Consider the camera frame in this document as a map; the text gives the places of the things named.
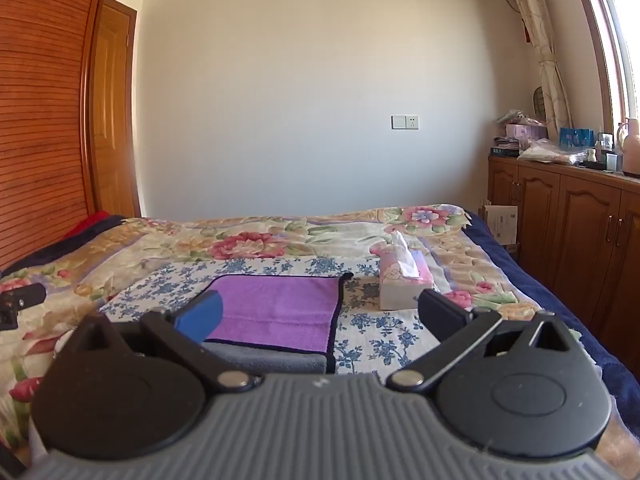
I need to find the pink jug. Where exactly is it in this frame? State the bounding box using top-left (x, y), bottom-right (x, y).
top-left (619, 117), bottom-right (640, 178)

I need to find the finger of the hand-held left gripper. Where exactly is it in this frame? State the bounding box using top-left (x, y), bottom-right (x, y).
top-left (0, 284), bottom-right (47, 311)

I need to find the wooden cabinet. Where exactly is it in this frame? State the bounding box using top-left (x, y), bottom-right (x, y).
top-left (487, 155), bottom-right (640, 363)

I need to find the red cloth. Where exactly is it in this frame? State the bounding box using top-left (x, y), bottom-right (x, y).
top-left (62, 211), bottom-right (112, 240)

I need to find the floral bed quilt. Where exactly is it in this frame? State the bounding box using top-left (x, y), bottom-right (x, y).
top-left (0, 203), bottom-right (601, 466)

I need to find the wooden door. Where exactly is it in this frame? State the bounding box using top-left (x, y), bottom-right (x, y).
top-left (89, 0), bottom-right (142, 218)

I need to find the clear plastic bag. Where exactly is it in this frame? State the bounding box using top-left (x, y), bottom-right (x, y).
top-left (519, 138), bottom-right (587, 166)

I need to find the patterned cream curtain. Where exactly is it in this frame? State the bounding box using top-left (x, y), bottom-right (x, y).
top-left (500, 0), bottom-right (573, 140)

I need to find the blue box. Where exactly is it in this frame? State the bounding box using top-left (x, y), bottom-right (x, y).
top-left (559, 127), bottom-right (597, 148)

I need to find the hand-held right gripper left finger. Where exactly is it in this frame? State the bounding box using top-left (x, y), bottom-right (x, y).
top-left (70, 289), bottom-right (264, 394)

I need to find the blue floral cloth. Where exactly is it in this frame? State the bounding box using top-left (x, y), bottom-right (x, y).
top-left (97, 255), bottom-right (446, 377)

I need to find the stack of books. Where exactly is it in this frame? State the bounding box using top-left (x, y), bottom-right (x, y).
top-left (491, 136), bottom-right (522, 157)

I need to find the pink tissue box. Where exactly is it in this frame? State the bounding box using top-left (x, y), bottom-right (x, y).
top-left (378, 232), bottom-right (435, 311)

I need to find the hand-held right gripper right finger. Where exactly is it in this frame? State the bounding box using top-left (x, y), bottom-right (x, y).
top-left (386, 287), bottom-right (583, 394)

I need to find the wooden slatted wardrobe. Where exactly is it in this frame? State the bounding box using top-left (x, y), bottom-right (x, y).
top-left (0, 0), bottom-right (117, 272)

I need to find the purple and grey towel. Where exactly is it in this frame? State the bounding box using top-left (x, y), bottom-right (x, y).
top-left (202, 272), bottom-right (355, 375)

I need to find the wooden window frame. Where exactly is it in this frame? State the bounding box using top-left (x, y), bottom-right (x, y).
top-left (567, 0), bottom-right (640, 138)

